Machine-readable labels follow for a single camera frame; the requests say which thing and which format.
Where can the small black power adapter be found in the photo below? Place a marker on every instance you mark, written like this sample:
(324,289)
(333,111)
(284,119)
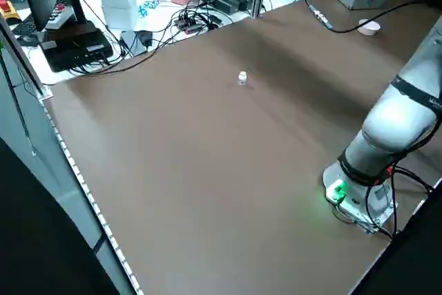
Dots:
(145,38)

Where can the dark wooden board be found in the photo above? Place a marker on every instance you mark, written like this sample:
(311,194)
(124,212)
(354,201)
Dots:
(74,29)

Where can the white led strip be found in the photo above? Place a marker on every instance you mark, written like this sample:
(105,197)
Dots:
(89,193)

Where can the small white vitamin bottle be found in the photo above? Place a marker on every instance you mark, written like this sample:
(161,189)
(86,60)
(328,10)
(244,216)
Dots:
(242,78)

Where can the usb hub with plugs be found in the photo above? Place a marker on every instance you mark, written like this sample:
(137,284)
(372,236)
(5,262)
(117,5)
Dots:
(188,25)

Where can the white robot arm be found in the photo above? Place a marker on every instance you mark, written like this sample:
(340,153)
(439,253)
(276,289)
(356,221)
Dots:
(380,125)

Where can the grey flat tablet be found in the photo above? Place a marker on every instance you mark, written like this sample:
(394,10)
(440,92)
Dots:
(131,44)

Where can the blue blister pack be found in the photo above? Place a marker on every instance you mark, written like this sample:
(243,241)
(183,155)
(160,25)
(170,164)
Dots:
(148,7)

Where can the black keyboard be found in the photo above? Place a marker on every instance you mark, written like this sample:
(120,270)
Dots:
(24,26)

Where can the yellow toy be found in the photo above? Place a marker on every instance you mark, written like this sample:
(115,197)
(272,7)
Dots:
(8,10)

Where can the black computer mouse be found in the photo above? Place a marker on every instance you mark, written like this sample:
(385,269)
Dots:
(27,40)

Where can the black electronics box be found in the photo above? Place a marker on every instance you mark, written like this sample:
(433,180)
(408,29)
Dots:
(79,51)

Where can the grey red button box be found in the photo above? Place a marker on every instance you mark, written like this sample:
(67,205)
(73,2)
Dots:
(58,15)

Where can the white tablet stand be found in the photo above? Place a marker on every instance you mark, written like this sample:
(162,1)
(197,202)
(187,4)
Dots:
(117,8)

